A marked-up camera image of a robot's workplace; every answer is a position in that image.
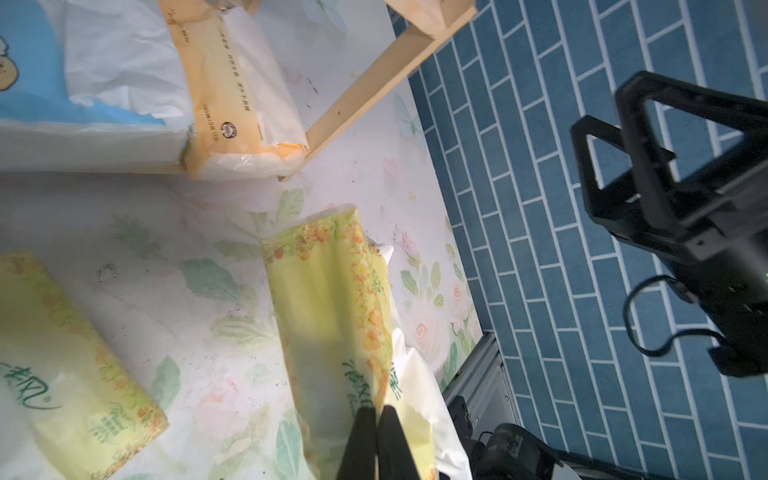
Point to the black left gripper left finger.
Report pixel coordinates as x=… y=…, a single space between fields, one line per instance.
x=359 y=458

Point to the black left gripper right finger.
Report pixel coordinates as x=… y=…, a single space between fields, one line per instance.
x=395 y=460

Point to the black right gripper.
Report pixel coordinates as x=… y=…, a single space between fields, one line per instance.
x=685 y=154

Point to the green white tissue pack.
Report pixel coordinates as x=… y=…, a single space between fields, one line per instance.
x=345 y=348

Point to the yellow white tissue pack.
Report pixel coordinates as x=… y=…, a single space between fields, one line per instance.
x=69 y=410

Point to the blue cartoon tissue pack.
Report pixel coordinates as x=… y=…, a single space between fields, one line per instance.
x=91 y=86

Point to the wooden two-tier shelf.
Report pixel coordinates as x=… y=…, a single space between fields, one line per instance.
x=431 y=25

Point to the orange white tissue pack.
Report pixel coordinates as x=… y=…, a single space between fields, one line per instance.
x=246 y=122

